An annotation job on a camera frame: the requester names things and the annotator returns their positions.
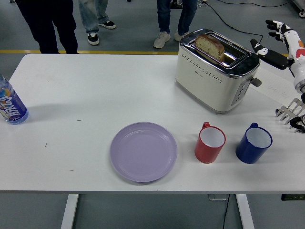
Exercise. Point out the white table leg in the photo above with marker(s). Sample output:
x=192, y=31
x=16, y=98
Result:
x=245, y=212
x=69, y=212

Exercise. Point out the blue enamel mug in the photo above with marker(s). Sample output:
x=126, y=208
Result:
x=246, y=152

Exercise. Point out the white equipment frame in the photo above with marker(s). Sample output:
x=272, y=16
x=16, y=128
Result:
x=300, y=6

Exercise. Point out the black stand base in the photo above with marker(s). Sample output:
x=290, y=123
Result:
x=177, y=4

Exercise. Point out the brown-crusted bread slice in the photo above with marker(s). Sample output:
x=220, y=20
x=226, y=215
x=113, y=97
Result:
x=209, y=46

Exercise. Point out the cream and chrome toaster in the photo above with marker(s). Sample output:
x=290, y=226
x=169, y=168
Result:
x=205, y=81

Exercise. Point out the blue-labelled water bottle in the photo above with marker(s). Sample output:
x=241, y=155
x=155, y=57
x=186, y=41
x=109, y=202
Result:
x=12, y=105

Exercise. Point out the purple plate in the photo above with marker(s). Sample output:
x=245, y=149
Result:
x=143, y=152

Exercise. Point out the person in light jeans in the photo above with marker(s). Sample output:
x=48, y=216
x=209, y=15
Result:
x=90, y=19

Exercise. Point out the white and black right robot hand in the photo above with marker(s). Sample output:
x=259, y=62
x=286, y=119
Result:
x=296, y=47

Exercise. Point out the grey toaster lever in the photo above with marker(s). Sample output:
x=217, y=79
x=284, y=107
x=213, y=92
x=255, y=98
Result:
x=257, y=82

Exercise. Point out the black table control panel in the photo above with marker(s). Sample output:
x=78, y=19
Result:
x=293, y=197

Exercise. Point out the person in dark trousers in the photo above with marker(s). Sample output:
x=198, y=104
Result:
x=47, y=23

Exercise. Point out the metal toast rack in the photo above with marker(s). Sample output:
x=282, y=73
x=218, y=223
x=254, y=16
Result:
x=288, y=113

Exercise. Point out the grey under-table control box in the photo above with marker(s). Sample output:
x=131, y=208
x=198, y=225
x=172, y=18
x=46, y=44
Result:
x=218, y=197

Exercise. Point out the red enamel mug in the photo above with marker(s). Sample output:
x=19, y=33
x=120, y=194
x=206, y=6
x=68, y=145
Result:
x=205, y=152

